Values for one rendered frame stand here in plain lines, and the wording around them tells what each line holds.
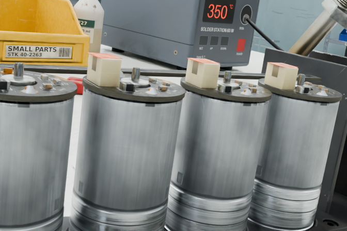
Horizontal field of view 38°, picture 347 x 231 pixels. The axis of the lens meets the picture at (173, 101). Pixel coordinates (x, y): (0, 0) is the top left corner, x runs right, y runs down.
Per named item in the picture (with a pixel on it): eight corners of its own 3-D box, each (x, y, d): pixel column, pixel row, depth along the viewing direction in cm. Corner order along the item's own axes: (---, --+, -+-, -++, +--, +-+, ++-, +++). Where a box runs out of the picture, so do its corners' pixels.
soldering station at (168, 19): (250, 71, 60) (264, -10, 58) (186, 75, 52) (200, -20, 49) (160, 48, 70) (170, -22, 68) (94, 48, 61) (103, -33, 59)
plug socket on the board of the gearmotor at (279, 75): (300, 90, 15) (305, 68, 15) (279, 90, 14) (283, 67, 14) (282, 84, 15) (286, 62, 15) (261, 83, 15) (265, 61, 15)
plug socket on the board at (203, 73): (224, 89, 13) (229, 64, 13) (198, 88, 13) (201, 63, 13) (207, 82, 14) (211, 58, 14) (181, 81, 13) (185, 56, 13)
